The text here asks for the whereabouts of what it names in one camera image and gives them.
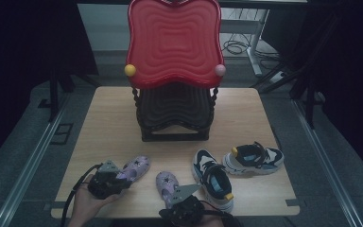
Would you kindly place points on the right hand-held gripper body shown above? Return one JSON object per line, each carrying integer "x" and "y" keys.
{"x": 182, "y": 213}

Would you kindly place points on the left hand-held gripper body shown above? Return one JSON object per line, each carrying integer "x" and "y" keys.
{"x": 104, "y": 186}

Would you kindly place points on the purple sandal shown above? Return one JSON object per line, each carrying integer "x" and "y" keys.
{"x": 137, "y": 165}
{"x": 167, "y": 183}

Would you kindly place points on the navy and white sneaker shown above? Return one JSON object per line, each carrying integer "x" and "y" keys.
{"x": 212, "y": 186}
{"x": 255, "y": 159}

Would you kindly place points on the red and black shoe rack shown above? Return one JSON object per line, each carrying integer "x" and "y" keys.
{"x": 175, "y": 41}

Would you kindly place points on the person's left hand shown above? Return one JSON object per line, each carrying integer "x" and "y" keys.
{"x": 86, "y": 203}

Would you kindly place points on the person's right hand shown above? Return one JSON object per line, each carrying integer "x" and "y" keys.
{"x": 216, "y": 221}

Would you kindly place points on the dark curtain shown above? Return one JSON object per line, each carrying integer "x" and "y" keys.
{"x": 19, "y": 63}
{"x": 353, "y": 78}

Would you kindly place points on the white power strip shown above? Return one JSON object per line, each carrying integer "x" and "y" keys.
{"x": 278, "y": 76}

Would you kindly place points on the black tripod stand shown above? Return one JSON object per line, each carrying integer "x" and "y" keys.
{"x": 308, "y": 94}

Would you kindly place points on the metal floor rail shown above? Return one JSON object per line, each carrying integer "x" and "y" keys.
{"x": 28, "y": 170}
{"x": 324, "y": 157}

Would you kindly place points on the white desk frame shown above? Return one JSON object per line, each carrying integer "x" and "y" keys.
{"x": 255, "y": 41}

